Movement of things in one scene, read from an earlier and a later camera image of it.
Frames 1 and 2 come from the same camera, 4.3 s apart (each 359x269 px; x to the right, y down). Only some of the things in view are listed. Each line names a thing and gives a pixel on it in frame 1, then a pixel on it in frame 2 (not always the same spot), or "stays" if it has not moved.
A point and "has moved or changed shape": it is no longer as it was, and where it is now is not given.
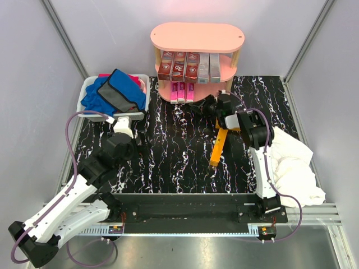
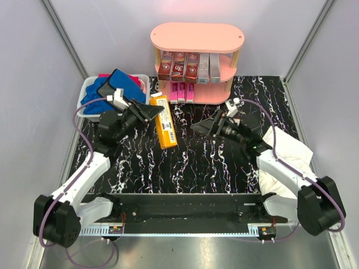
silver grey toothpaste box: (215, 68) stays
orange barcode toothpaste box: (231, 122) has moved or changed shape
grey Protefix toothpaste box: (203, 69) stays
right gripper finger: (198, 104) → (205, 126)
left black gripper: (143, 151) → (143, 112)
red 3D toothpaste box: (179, 66) stays
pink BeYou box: (181, 92) stays
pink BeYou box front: (189, 92) stays
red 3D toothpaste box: (165, 70) stays
